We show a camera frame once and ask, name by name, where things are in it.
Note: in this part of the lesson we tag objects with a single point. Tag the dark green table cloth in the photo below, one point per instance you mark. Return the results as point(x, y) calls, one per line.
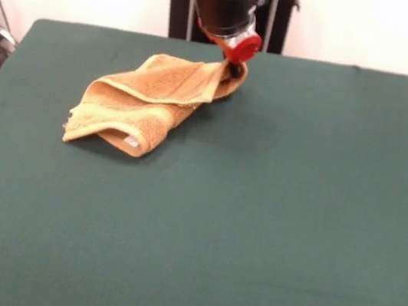
point(295, 214)

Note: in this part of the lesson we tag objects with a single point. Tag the black robot pedestal stand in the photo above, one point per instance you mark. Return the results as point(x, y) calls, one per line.
point(280, 17)

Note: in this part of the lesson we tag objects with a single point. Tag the tan terry towel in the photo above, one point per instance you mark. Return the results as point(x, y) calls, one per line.
point(146, 101)

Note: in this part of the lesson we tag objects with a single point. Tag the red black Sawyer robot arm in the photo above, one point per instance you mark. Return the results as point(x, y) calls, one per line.
point(224, 1)

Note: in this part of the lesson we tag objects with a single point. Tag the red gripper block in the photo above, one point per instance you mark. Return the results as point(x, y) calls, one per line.
point(244, 48)

